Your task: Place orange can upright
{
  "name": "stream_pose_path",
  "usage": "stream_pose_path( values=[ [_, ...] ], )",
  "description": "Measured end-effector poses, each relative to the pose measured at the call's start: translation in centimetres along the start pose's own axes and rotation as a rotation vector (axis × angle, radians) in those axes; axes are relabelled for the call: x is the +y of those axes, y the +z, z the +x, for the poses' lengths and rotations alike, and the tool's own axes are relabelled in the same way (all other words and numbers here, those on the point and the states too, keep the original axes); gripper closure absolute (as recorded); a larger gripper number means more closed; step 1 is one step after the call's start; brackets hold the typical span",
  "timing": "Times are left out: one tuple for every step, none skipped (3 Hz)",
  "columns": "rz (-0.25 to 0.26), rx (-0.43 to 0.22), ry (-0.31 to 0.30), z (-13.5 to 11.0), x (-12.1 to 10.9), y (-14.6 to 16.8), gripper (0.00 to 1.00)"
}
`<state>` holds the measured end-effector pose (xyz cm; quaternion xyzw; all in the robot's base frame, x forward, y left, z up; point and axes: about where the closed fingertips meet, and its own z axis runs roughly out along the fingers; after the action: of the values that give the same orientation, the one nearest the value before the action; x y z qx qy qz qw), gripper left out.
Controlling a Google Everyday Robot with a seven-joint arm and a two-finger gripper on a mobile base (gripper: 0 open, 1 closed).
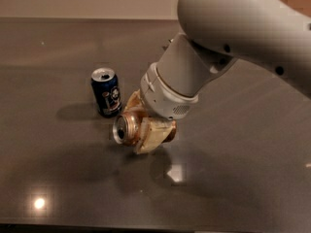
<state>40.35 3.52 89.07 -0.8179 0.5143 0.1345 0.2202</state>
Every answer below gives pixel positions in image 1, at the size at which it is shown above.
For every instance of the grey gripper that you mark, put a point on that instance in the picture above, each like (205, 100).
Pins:
(163, 98)

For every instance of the orange soda can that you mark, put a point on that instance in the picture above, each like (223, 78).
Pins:
(126, 129)

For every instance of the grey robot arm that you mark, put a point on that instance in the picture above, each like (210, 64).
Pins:
(215, 33)

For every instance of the blue soda can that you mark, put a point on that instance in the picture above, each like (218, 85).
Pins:
(105, 86)

